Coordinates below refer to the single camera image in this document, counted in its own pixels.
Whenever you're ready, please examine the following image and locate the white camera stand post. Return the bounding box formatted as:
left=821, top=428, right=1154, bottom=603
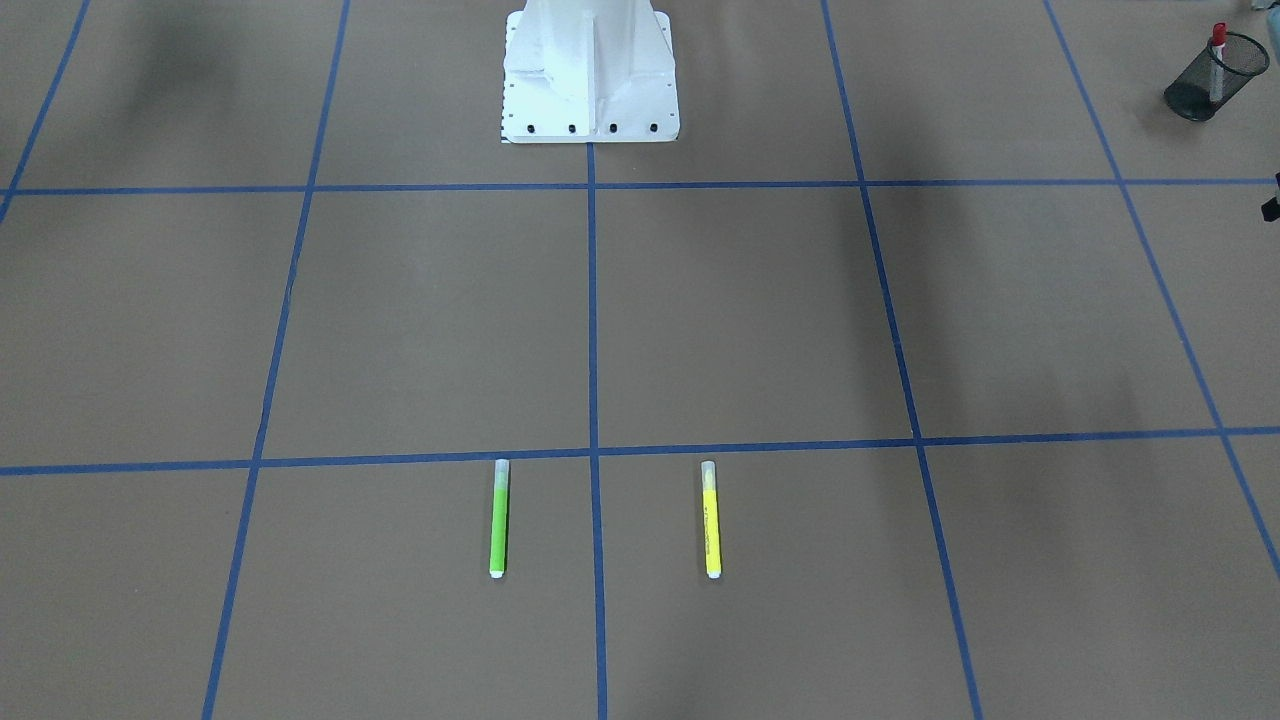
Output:
left=500, top=1, right=681, bottom=143

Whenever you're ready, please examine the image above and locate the yellow highlighter pen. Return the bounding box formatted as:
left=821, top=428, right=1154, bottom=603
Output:
left=700, top=460, right=723, bottom=580

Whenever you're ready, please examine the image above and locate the red white whiteboard marker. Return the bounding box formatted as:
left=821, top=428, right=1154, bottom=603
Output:
left=1210, top=22, right=1228, bottom=108

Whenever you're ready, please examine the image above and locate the green highlighter pen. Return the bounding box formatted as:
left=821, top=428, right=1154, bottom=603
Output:
left=488, top=457, right=509, bottom=580

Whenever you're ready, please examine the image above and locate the black mesh cup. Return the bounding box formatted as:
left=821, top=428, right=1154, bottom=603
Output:
left=1164, top=31, right=1271, bottom=122

